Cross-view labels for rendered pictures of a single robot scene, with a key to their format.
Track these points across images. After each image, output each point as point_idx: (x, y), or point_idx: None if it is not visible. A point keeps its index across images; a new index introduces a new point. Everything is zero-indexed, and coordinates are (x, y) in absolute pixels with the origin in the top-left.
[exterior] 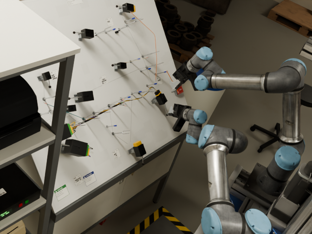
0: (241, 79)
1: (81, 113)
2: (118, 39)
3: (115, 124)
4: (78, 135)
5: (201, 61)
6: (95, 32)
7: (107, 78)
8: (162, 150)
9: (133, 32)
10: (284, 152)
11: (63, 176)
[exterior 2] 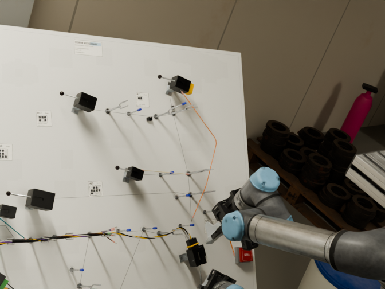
0: (297, 233)
1: (29, 229)
2: (148, 131)
3: (91, 271)
4: (10, 265)
5: (254, 192)
6: (108, 107)
7: (104, 188)
8: None
9: (182, 129)
10: None
11: None
